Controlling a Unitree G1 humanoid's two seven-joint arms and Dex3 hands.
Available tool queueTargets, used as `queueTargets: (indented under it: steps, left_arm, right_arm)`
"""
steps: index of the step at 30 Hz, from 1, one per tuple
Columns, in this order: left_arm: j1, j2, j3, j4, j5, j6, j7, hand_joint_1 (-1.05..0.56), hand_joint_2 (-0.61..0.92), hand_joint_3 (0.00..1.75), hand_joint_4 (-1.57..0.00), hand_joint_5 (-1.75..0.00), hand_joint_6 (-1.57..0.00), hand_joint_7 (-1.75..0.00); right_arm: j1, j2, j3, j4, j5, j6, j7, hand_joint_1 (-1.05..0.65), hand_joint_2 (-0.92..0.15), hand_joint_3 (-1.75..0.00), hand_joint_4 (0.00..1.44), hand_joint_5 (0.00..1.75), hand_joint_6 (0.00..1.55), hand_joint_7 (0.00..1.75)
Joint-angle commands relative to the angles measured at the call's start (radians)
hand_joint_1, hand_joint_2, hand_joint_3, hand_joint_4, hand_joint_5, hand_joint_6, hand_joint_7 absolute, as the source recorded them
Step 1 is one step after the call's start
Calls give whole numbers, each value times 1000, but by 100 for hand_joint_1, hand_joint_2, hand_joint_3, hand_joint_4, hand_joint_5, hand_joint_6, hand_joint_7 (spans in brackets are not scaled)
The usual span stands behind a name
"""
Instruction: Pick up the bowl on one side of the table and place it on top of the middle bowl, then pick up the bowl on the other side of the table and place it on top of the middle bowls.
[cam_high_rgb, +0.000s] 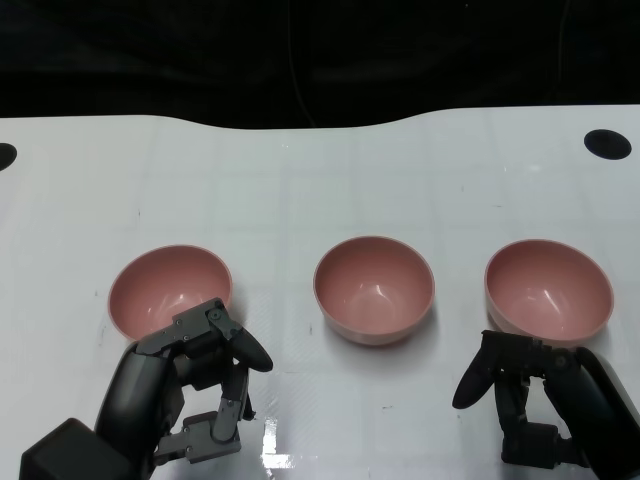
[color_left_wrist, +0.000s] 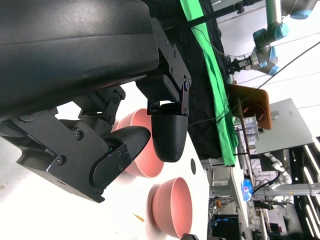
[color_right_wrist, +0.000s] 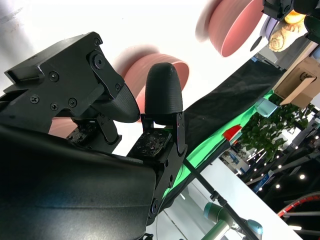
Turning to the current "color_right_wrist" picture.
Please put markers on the grey teal-jointed robot arm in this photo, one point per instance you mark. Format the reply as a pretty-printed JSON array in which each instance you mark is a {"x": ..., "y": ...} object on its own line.
[{"x": 217, "y": 217}]

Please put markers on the yellow rounded object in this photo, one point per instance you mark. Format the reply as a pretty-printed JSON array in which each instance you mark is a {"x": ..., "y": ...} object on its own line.
[{"x": 295, "y": 18}]

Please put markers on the green backdrop cloth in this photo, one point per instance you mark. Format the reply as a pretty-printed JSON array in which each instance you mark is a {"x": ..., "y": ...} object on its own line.
[{"x": 200, "y": 155}]

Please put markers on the black backdrop cloth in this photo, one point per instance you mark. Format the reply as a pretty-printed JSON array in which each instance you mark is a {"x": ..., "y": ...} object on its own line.
[{"x": 225, "y": 100}]

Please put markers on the brown cardboard box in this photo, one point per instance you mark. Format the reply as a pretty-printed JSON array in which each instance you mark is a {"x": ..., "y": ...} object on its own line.
[{"x": 297, "y": 82}]

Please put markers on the black backdrop stand pole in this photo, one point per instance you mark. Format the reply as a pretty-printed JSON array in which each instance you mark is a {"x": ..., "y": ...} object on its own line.
[{"x": 215, "y": 197}]

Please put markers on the green leafy plant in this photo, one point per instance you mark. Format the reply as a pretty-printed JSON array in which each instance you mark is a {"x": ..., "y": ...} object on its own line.
[{"x": 270, "y": 135}]

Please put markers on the red small box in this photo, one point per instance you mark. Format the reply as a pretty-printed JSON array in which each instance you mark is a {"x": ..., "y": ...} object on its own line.
[{"x": 232, "y": 132}]

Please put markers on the lavender round container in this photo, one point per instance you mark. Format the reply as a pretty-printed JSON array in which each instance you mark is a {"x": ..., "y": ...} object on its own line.
[{"x": 268, "y": 26}]

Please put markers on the black round table grommet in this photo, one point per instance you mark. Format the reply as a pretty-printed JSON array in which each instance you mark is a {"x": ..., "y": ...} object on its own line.
[{"x": 257, "y": 43}]

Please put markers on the pale teal box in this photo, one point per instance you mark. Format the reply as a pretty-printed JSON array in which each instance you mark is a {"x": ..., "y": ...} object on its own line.
[{"x": 266, "y": 107}]

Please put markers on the beige knobbly figurine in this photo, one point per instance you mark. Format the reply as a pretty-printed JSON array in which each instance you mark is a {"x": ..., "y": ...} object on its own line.
[{"x": 277, "y": 41}]

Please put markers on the pink plastic bowl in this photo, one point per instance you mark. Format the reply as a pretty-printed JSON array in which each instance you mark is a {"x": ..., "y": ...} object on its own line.
[
  {"x": 135, "y": 72},
  {"x": 225, "y": 22},
  {"x": 60, "y": 127}
]

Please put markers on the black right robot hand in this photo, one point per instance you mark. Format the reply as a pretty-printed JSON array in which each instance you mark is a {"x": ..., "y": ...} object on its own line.
[{"x": 75, "y": 187}]

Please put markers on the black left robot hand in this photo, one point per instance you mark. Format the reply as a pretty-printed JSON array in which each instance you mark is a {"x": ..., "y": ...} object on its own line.
[{"x": 277, "y": 7}]

